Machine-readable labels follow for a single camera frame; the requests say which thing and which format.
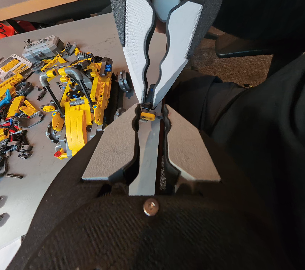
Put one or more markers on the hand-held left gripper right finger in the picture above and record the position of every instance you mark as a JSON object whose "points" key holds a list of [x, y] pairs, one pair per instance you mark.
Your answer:
{"points": [[190, 155]]}

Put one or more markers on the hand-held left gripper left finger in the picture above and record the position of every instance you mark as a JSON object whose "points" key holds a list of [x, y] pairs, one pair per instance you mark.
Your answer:
{"points": [[112, 153]]}

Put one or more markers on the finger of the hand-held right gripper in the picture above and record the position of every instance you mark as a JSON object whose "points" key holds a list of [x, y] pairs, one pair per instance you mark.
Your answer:
{"points": [[135, 36], [181, 36]]}

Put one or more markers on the small yellow two-hole beam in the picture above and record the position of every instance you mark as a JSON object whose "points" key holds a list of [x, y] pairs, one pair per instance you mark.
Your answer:
{"points": [[147, 115]]}

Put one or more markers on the small black connector assembly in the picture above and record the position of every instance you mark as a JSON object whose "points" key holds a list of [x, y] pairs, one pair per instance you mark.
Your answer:
{"points": [[144, 109]]}

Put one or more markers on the yellow toy vehicle model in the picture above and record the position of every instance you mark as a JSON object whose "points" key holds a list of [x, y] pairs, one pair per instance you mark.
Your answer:
{"points": [[76, 108]]}

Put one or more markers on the grey gear rack piece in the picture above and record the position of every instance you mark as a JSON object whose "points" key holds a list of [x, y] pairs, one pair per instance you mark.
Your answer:
{"points": [[150, 97]]}

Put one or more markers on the grey desk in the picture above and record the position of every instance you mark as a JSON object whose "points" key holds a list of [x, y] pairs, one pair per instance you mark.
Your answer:
{"points": [[35, 191]]}

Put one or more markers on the person's right hand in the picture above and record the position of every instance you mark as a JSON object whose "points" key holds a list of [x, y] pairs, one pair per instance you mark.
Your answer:
{"points": [[160, 26]]}

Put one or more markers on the black office chair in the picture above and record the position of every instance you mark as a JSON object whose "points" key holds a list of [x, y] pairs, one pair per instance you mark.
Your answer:
{"points": [[238, 46]]}

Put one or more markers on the person's black clothing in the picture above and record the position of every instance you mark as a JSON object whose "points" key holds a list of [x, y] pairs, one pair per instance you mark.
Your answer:
{"points": [[250, 143]]}

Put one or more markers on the grey battery box piece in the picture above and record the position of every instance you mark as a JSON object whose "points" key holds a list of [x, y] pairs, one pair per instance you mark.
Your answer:
{"points": [[43, 46]]}

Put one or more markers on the black axle rod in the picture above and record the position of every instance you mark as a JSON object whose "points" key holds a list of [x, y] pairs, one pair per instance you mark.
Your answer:
{"points": [[14, 176]]}

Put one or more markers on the pile of building pieces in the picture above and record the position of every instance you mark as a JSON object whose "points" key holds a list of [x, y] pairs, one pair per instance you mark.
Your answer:
{"points": [[16, 108]]}

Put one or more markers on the grey oval connector piece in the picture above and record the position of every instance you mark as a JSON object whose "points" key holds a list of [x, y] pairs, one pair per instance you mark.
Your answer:
{"points": [[2, 199]]}

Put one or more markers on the blue curved panel piece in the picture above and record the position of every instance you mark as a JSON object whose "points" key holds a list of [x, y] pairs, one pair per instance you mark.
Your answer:
{"points": [[5, 98]]}

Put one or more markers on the parts list leaflet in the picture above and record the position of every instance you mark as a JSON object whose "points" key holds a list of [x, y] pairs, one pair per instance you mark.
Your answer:
{"points": [[14, 65]]}

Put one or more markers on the yellow grey connector piece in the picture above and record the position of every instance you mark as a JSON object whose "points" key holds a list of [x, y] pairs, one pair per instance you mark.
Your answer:
{"points": [[3, 218]]}

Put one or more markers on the building instruction booklet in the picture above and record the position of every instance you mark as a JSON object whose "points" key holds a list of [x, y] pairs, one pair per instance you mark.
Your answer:
{"points": [[9, 253]]}

